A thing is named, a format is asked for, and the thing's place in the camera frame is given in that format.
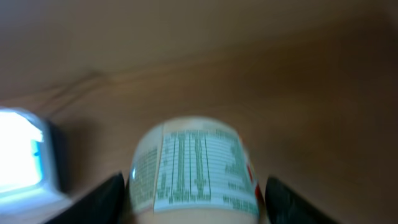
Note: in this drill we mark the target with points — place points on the green lid jar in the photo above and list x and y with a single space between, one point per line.
193 169

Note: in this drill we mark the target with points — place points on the white barcode scanner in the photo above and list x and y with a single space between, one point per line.
29 172

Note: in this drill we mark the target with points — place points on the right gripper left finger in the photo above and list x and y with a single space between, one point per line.
101 206

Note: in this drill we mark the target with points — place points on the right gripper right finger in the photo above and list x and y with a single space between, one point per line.
284 206

